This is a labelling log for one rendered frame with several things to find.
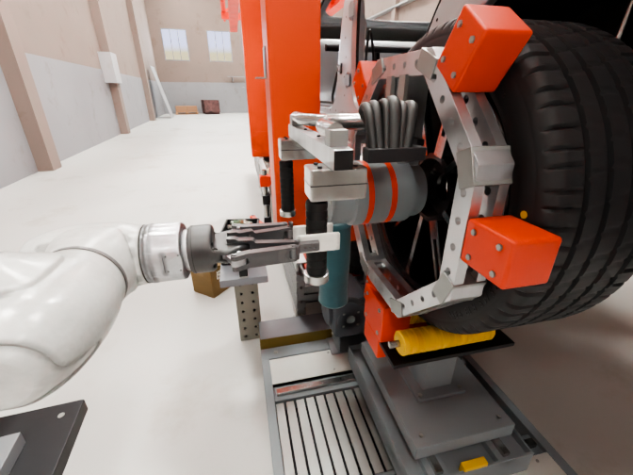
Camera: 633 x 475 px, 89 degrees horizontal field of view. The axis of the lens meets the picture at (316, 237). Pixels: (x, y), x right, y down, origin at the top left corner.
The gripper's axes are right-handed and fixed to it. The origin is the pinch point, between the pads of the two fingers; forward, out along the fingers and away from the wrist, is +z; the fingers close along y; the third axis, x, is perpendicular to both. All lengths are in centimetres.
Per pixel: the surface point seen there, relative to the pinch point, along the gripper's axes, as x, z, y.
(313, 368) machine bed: -75, 9, -42
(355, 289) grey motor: -42, 25, -44
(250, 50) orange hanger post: 53, 4, -253
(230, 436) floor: -83, -23, -27
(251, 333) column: -79, -14, -73
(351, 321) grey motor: -53, 22, -39
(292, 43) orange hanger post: 35, 7, -60
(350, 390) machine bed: -77, 20, -31
